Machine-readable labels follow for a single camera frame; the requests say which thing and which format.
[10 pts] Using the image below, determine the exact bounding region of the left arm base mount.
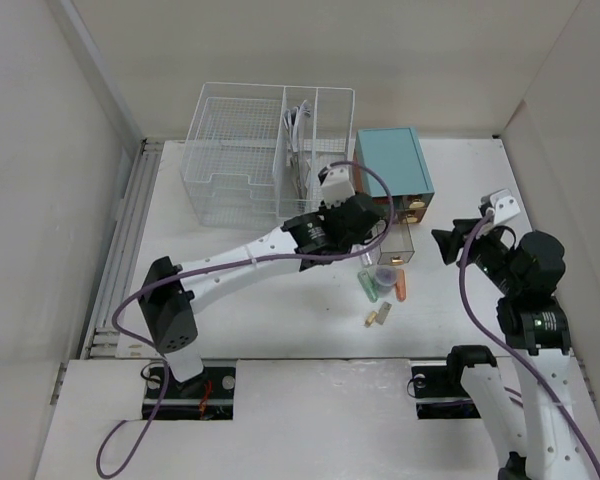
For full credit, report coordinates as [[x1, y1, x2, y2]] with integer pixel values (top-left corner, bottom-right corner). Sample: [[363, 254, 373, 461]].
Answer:
[[140, 361, 237, 421]]

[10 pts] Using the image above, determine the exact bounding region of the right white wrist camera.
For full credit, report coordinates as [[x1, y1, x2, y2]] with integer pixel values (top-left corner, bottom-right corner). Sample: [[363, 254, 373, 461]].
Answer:
[[479, 189, 521, 228]]

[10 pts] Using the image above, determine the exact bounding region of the teal orange drawer box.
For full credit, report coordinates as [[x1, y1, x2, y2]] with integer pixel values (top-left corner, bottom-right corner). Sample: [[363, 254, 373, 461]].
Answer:
[[353, 127, 435, 225]]

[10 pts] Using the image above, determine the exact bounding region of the yellow eraser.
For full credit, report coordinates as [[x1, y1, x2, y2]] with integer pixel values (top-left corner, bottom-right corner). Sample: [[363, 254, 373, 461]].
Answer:
[[364, 311, 377, 327]]

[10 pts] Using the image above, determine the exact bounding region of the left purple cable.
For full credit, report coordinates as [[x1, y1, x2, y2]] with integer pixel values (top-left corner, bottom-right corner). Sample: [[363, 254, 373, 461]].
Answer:
[[95, 160, 396, 479]]

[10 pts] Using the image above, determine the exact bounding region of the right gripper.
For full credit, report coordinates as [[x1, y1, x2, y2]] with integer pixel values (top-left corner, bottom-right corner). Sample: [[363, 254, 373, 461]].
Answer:
[[429, 216, 522, 296]]

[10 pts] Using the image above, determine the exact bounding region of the purple cable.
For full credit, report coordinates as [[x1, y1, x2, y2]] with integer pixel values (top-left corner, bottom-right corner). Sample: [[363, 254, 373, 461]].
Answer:
[[457, 212, 600, 480], [95, 160, 396, 479]]

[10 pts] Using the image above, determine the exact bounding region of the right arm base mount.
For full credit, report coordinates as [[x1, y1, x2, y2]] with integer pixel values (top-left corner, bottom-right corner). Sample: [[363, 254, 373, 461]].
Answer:
[[407, 345, 494, 420]]

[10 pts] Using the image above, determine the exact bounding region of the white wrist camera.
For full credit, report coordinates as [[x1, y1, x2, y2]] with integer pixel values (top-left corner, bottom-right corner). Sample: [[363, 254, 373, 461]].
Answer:
[[318, 165, 355, 208], [479, 189, 521, 228]]

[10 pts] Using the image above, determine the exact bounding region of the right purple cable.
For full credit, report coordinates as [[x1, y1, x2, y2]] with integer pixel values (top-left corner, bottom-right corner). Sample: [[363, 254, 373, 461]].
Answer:
[[457, 212, 600, 480]]

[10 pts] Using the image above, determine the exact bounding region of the orange transparent case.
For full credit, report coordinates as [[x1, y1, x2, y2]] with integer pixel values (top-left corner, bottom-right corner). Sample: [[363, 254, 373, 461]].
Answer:
[[395, 269, 407, 302]]

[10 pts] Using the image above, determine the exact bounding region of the clear blue spray bottle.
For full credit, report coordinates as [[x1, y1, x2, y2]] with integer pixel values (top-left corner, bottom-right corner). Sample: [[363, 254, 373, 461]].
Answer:
[[357, 239, 380, 268]]

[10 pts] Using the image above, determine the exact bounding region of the aluminium rail left side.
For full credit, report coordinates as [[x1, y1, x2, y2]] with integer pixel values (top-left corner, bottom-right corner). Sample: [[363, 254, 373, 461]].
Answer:
[[77, 139, 164, 360]]

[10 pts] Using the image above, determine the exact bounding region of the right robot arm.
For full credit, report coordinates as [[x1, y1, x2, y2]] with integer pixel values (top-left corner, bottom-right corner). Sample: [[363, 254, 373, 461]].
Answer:
[[431, 217, 600, 479]]

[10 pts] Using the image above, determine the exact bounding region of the green transparent case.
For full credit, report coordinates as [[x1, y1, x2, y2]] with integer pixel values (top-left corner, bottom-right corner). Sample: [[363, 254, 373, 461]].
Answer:
[[357, 270, 379, 303]]

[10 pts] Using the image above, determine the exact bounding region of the clear jar of paperclips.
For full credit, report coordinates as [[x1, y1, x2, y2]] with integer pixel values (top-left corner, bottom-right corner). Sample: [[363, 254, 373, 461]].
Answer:
[[372, 265, 397, 296]]

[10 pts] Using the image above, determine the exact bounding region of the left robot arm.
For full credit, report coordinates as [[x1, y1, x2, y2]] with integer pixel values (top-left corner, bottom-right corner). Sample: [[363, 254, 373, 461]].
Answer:
[[138, 193, 393, 397]]

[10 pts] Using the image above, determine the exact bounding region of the white wire desk organizer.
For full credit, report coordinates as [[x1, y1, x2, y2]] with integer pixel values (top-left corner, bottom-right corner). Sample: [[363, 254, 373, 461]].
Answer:
[[180, 82, 355, 230]]

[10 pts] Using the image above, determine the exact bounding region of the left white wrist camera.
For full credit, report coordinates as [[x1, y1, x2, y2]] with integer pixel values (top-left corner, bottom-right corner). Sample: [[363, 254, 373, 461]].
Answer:
[[318, 165, 355, 208]]

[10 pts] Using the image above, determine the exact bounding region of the clear plastic drawer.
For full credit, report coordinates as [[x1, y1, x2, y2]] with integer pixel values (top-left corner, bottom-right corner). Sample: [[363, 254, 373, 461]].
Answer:
[[377, 224, 415, 266]]

